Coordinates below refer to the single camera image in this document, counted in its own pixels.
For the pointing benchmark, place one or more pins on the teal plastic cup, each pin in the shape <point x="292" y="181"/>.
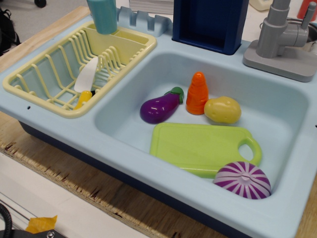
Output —
<point x="103" y="13"/>

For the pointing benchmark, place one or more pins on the light blue toy sink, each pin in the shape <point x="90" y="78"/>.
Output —
<point x="280" y="113"/>

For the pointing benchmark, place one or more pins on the yellow dish drying rack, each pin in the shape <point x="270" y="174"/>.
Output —
<point x="48" y="79"/>

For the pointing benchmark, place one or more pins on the purple toy eggplant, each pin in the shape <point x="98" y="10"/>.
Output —
<point x="159" y="109"/>

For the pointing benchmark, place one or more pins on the orange toy carrot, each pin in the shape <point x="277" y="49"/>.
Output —
<point x="197" y="94"/>

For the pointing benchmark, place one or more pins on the green toy cutting board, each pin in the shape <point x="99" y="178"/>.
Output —
<point x="202" y="149"/>

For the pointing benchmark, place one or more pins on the yellow toy potato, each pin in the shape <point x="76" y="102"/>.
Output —
<point x="223" y="110"/>

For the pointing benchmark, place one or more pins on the purple striped toy onion half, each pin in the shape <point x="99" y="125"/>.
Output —
<point x="244" y="179"/>

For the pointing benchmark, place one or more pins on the dark blue plastic box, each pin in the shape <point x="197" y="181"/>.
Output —
<point x="215" y="25"/>

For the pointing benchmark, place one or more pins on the grey toy faucet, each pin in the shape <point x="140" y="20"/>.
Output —
<point x="277" y="49"/>

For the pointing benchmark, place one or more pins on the cream white device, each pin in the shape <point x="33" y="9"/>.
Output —
<point x="261" y="5"/>

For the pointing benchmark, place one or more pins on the yellow tape piece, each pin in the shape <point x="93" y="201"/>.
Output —
<point x="41" y="224"/>

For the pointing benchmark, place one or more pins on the black chair caster wheel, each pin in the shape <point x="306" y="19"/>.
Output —
<point x="40" y="3"/>

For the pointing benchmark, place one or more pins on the black backpack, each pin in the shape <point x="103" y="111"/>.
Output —
<point x="8" y="36"/>

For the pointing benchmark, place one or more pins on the red container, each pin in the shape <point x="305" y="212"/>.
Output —
<point x="303" y="8"/>

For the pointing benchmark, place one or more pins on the white toy knife yellow handle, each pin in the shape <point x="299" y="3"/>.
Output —
<point x="84" y="81"/>

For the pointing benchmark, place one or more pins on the grey metal bracket with screw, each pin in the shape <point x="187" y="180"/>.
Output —
<point x="46" y="234"/>

